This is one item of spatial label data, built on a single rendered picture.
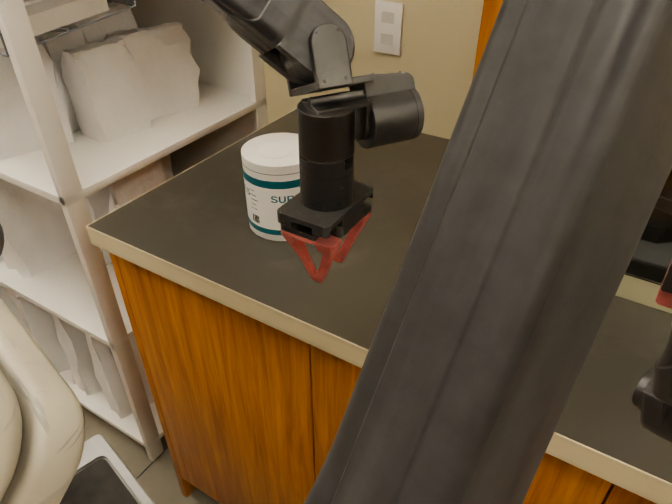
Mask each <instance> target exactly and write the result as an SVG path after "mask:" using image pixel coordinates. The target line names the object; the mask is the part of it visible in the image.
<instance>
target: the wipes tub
mask: <svg viewBox="0 0 672 504"><path fill-rule="evenodd" d="M241 158H242V168H243V177H244V185H245V193H246V202H247V210H248V219H249V224H250V228H251V230H252V231H253V232H254V233H255V234H257V235H258V236H260V237H262V238H265V239H268V240H273V241H286V240H285V238H284V237H283V236H282V235H281V225H280V223H279V222H278V218H277V209H278V208H280V207H281V206H282V205H284V204H285V203H286V202H288V201H289V200H290V199H292V198H293V197H294V196H296V195H297V194H298V193H300V170H299V145H298V134H295V133H270V134H265V135H261V136H258V137H255V138H253V139H251V140H249V141H247V142H246V143H245V144H244V145H243V146H242V148H241Z"/></svg>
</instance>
